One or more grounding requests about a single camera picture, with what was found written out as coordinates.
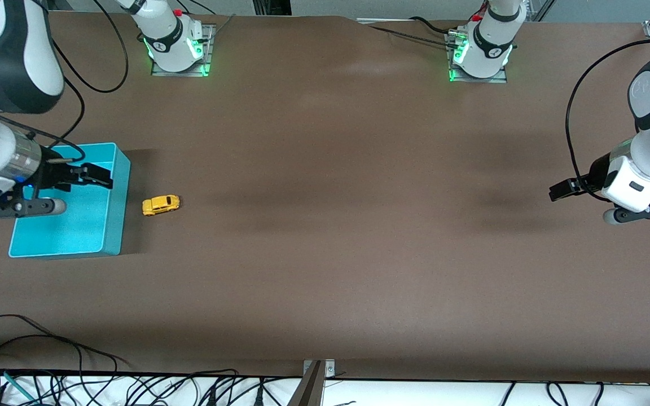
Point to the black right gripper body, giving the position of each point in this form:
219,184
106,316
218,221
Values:
52,174

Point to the turquoise plastic bin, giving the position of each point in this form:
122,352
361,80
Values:
77,225

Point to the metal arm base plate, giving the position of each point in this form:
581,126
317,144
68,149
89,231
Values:
500,79
210,39

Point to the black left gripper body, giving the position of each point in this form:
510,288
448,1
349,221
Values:
597,171

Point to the brown table mat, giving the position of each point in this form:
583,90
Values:
325,225

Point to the small metal bracket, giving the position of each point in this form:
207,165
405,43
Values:
330,369

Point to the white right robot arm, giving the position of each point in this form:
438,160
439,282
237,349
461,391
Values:
14,56

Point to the grey metal bar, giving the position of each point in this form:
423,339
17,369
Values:
308,392

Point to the yellow beetle toy car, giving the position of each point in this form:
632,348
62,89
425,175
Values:
161,204

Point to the aluminium frame post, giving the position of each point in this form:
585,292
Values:
539,8

